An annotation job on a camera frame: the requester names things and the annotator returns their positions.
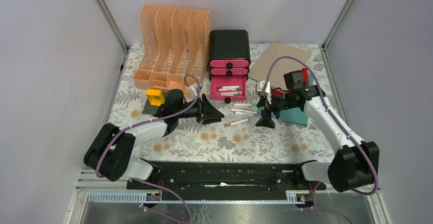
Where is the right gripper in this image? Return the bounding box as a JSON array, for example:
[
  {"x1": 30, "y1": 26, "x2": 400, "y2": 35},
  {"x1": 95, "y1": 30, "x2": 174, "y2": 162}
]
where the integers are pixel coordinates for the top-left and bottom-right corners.
[{"x1": 255, "y1": 91, "x2": 298, "y2": 129}]

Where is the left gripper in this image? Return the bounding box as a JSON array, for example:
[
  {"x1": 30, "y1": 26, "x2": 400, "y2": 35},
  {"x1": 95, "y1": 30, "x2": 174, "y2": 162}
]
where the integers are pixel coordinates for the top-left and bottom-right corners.
[{"x1": 175, "y1": 93, "x2": 224, "y2": 125}]

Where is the purple cap white marker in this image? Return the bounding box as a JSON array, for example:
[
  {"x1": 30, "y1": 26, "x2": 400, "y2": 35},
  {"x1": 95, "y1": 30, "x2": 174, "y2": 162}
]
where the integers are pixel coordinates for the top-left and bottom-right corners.
[{"x1": 233, "y1": 111, "x2": 261, "y2": 117}]

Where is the pink cap white marker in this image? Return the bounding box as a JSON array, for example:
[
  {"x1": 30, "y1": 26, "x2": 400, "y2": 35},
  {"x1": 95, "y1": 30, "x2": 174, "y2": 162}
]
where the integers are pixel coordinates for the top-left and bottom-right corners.
[{"x1": 215, "y1": 91, "x2": 242, "y2": 96}]

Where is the pink bottom drawer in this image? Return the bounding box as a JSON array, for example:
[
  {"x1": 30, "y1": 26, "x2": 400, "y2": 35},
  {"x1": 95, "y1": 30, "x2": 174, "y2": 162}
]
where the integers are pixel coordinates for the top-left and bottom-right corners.
[{"x1": 210, "y1": 76, "x2": 247, "y2": 103}]

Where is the pink drawer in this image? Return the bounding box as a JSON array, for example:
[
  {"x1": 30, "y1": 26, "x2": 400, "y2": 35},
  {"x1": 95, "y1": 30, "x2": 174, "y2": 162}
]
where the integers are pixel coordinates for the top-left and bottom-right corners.
[
  {"x1": 210, "y1": 68, "x2": 249, "y2": 77},
  {"x1": 210, "y1": 76, "x2": 247, "y2": 103},
  {"x1": 210, "y1": 59, "x2": 250, "y2": 69}
]

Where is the green cap white marker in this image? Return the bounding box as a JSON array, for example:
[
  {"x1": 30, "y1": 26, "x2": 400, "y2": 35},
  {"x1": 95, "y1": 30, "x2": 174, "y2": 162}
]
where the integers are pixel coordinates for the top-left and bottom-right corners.
[{"x1": 218, "y1": 88, "x2": 242, "y2": 92}]

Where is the pink top drawer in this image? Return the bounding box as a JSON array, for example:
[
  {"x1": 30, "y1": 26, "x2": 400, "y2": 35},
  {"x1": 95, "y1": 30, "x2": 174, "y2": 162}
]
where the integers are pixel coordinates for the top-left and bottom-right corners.
[{"x1": 210, "y1": 59, "x2": 250, "y2": 69}]

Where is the black drawer cabinet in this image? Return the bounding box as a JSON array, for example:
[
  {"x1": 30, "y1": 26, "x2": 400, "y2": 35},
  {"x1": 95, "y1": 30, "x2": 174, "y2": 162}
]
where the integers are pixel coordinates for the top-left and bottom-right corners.
[{"x1": 209, "y1": 30, "x2": 251, "y2": 62}]

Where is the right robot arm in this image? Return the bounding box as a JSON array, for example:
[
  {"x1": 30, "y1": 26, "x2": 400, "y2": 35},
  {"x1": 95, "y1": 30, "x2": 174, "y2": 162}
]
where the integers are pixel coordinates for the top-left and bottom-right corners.
[{"x1": 256, "y1": 71, "x2": 379, "y2": 194}]

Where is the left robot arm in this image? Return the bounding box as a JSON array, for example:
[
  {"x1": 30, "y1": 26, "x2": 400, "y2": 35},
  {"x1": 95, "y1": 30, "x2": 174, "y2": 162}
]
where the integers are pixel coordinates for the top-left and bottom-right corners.
[{"x1": 83, "y1": 89, "x2": 225, "y2": 189}]

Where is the tan cap white marker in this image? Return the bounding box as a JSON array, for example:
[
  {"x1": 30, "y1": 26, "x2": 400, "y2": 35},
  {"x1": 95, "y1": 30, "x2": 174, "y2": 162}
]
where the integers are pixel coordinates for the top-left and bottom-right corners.
[{"x1": 224, "y1": 118, "x2": 249, "y2": 128}]

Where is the floral table mat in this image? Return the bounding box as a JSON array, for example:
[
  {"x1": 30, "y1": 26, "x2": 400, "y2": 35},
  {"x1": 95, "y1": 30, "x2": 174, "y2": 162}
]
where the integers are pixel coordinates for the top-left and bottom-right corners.
[{"x1": 109, "y1": 43, "x2": 339, "y2": 163}]

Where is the red folder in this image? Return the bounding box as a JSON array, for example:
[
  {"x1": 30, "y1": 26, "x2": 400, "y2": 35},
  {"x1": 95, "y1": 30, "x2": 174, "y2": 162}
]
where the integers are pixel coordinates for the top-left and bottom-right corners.
[{"x1": 271, "y1": 68, "x2": 309, "y2": 96}]

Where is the plain white marker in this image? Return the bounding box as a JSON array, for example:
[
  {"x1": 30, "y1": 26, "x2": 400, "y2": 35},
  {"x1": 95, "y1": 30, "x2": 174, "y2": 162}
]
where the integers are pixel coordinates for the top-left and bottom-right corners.
[{"x1": 231, "y1": 108, "x2": 257, "y2": 113}]

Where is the teal folder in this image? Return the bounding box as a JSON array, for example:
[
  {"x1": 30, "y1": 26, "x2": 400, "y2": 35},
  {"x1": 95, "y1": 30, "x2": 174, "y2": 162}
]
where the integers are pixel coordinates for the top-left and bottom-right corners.
[{"x1": 278, "y1": 68, "x2": 315, "y2": 126}]

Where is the beige cardboard sheet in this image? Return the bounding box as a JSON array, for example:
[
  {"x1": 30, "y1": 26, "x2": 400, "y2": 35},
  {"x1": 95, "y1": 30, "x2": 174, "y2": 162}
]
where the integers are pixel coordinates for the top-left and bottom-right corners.
[{"x1": 248, "y1": 42, "x2": 313, "y2": 83}]

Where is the yellow plastic block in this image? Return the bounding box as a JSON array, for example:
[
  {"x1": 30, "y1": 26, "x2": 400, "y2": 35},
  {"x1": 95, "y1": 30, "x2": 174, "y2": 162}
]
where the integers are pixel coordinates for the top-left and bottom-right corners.
[{"x1": 146, "y1": 89, "x2": 165, "y2": 106}]

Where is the gray building baseplate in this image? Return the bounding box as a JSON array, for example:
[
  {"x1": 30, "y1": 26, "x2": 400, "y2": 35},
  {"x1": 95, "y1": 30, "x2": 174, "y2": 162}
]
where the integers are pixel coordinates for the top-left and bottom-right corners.
[{"x1": 142, "y1": 101, "x2": 159, "y2": 115}]

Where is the peach plastic file organizer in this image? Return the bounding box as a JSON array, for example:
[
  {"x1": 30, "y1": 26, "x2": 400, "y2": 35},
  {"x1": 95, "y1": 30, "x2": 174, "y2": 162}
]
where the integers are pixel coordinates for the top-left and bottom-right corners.
[{"x1": 133, "y1": 5, "x2": 211, "y2": 98}]

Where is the black mounting rail base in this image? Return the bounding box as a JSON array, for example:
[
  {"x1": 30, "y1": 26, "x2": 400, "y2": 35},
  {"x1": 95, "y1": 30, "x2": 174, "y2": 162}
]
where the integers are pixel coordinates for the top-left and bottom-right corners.
[{"x1": 147, "y1": 161, "x2": 316, "y2": 202}]

